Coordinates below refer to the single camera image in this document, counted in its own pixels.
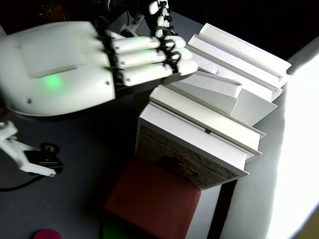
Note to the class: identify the white book with photo cover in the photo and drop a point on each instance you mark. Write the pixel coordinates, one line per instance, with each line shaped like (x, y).
(187, 137)

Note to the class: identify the red hardcover book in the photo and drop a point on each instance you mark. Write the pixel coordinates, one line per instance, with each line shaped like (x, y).
(149, 199)

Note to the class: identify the black edged white board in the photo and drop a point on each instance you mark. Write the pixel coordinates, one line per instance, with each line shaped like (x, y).
(224, 211)

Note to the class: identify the pink toy block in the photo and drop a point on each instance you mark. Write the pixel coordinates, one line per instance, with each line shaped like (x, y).
(47, 234)

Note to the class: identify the green toy block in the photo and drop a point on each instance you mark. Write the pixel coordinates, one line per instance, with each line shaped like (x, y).
(112, 230)

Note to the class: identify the white book marked 27-02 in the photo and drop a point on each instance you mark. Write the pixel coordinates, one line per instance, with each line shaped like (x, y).
(254, 109)

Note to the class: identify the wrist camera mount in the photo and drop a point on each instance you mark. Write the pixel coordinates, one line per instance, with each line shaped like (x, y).
(135, 23)
(12, 149)

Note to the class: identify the white decorative book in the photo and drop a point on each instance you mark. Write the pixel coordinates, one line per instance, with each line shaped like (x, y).
(199, 117)
(236, 62)
(239, 48)

